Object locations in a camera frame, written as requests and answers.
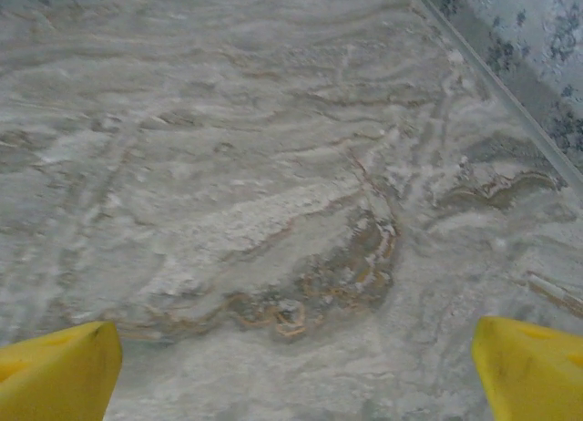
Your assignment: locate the aluminium right table edge rail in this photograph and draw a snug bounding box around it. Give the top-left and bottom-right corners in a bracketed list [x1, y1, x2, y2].
[404, 0, 583, 189]

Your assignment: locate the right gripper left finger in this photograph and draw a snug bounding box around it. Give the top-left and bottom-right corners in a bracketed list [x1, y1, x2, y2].
[0, 319, 124, 421]

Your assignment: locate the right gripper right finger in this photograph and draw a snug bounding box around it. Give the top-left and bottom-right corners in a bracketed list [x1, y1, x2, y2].
[470, 314, 583, 421]

